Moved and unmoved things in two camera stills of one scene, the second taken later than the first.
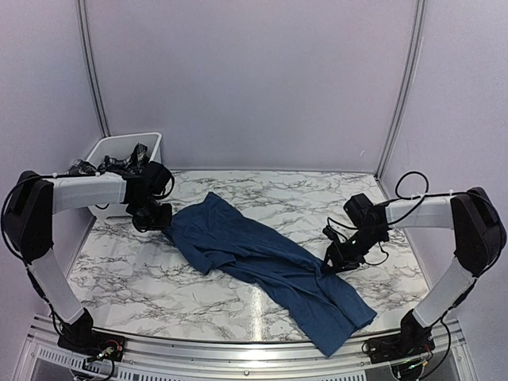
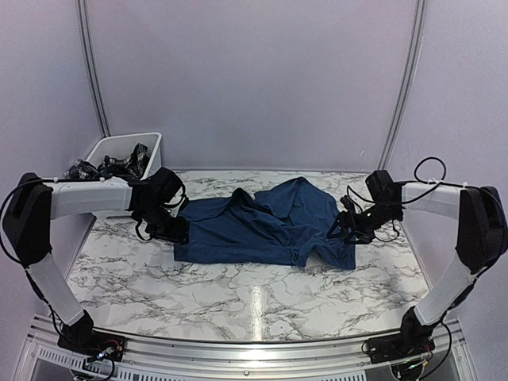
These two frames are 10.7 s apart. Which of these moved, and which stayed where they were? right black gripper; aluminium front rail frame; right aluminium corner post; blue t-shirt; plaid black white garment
Moved: blue t-shirt; right black gripper
Stayed: right aluminium corner post; aluminium front rail frame; plaid black white garment
